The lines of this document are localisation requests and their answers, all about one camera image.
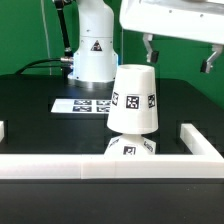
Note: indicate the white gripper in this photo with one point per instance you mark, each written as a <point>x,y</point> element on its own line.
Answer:
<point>199,20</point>

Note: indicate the white lamp shade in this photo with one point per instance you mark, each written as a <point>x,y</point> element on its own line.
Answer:
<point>133,108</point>

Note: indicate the white lamp base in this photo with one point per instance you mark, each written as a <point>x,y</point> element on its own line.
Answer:
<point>130,145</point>

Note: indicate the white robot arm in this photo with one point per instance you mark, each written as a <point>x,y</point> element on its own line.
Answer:
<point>95,61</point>

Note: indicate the white marker sheet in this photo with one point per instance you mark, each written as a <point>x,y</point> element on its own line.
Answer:
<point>81,106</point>

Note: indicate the white fence frame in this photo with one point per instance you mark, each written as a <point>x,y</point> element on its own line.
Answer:
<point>204,161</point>

